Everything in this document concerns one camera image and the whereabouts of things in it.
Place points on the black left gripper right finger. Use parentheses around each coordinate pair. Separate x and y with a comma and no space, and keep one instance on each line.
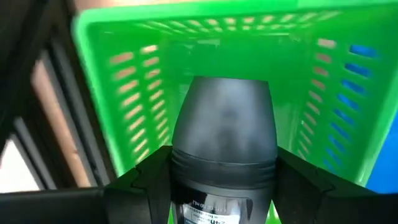
(304,196)

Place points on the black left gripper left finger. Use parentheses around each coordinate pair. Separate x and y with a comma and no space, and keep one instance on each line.
(143,193)

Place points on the black roll-on deodorant bottle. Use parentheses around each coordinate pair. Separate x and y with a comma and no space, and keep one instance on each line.
(224,124)

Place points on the green plastic basket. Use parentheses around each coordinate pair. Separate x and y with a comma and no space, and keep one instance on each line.
(217,56)

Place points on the black aluminium table frame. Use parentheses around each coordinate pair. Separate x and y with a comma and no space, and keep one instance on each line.
(77,124)

